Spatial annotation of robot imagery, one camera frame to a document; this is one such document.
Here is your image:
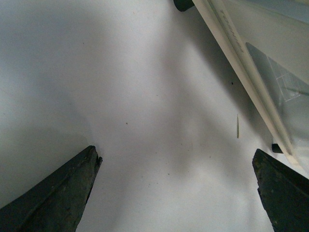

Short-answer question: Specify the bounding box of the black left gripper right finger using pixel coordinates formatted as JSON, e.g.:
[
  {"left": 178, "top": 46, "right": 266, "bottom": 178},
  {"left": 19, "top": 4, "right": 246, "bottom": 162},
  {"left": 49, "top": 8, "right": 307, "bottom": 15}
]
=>
[{"left": 252, "top": 149, "right": 309, "bottom": 232}]

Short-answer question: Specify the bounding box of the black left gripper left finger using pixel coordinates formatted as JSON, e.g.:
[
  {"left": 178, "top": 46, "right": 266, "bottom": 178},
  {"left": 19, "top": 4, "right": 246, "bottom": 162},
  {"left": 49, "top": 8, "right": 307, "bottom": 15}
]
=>
[{"left": 0, "top": 145, "right": 102, "bottom": 232}]

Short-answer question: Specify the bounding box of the cream Toshiba toaster oven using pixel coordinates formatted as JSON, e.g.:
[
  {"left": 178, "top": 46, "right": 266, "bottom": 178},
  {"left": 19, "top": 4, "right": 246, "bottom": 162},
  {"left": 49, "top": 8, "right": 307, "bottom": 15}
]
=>
[{"left": 174, "top": 0, "right": 309, "bottom": 172}]

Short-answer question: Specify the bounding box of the small fallen leaf fragment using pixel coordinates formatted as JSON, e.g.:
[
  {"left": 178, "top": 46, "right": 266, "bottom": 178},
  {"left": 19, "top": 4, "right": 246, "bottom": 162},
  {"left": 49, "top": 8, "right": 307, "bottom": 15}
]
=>
[{"left": 237, "top": 114, "right": 239, "bottom": 139}]

